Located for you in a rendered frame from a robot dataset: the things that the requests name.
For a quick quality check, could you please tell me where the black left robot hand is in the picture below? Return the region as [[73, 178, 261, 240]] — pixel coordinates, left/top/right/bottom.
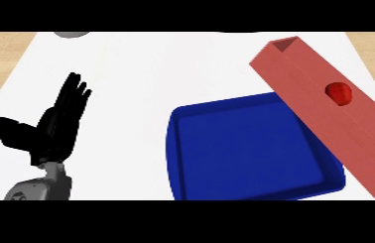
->
[[0, 71, 94, 167]]

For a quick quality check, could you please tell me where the grey round object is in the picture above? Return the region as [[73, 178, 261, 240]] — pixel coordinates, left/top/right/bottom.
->
[[53, 31, 91, 40]]

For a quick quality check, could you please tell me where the red cardboard box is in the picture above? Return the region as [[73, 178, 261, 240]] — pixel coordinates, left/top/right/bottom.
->
[[249, 35, 375, 198]]

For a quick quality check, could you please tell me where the blue tray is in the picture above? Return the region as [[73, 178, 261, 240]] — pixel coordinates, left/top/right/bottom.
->
[[164, 91, 347, 201]]

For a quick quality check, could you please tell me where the red tomato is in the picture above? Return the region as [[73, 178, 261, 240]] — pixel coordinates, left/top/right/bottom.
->
[[324, 81, 353, 106]]

